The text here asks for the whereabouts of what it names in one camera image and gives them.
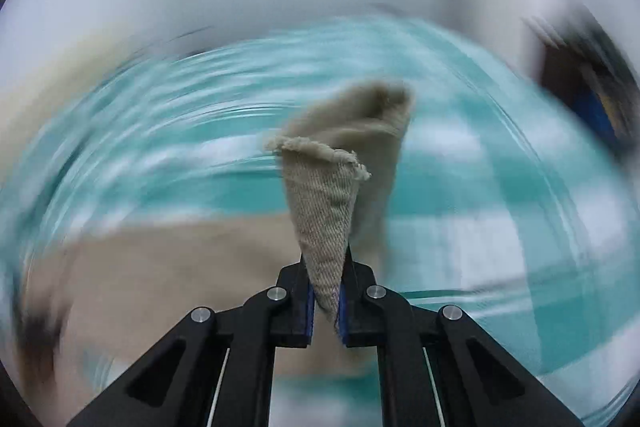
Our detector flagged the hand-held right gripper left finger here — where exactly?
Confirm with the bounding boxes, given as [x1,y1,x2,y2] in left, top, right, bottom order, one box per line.
[67,256,316,427]

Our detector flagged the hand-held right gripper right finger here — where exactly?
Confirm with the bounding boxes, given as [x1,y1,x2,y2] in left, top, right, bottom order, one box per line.
[337,244,586,427]

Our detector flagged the beige pants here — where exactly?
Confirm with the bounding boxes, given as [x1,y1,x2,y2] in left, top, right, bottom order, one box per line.
[15,79,417,380]

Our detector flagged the teal plaid bed blanket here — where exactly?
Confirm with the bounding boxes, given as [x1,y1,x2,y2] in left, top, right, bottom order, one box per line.
[0,14,632,427]

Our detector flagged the dark object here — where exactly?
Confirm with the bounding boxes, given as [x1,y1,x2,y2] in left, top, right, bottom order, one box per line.
[522,4,637,158]

